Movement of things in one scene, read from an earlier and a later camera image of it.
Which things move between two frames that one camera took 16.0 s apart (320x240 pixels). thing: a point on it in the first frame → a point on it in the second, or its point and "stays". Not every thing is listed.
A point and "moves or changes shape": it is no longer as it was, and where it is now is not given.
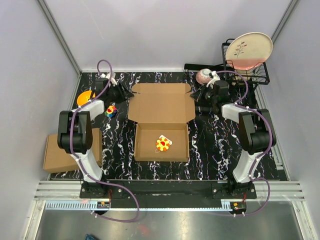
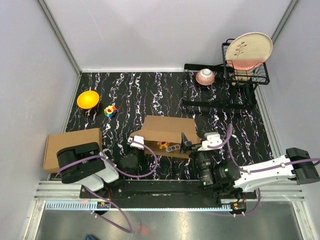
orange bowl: (84, 97) stays
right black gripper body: (206, 95) → (188, 146)
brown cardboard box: (161, 112) moves or changes shape
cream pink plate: (248, 51) stays
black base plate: (166, 190) stays
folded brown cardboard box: (56, 160) stays
